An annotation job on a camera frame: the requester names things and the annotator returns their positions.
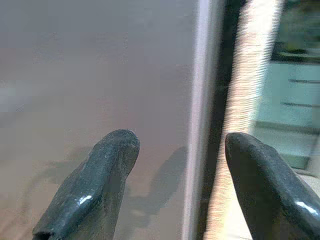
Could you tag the crinkled beige cloth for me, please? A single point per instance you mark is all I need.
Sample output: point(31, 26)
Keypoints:
point(250, 75)

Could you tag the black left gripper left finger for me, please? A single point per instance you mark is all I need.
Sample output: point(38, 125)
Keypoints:
point(82, 187)

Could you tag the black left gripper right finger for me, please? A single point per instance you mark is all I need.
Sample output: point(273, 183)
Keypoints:
point(275, 195)

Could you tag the grey mini fridge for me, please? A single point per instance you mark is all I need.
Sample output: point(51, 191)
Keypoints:
point(87, 62)

